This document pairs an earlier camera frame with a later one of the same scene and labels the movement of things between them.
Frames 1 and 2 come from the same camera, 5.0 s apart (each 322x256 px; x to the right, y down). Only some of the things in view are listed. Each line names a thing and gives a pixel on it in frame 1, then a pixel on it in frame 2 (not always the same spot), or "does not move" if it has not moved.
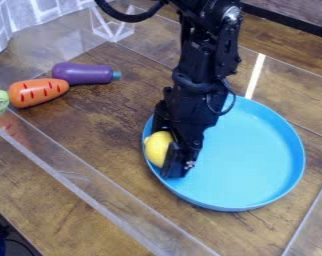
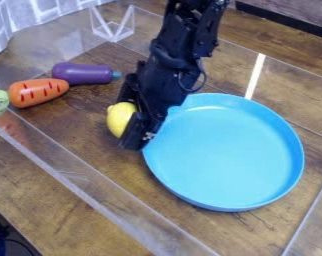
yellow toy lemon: (156, 146) → (118, 114)
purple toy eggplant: (84, 74) does not move
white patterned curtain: (13, 15) does not move
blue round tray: (249, 163) does not move
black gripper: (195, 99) → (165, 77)
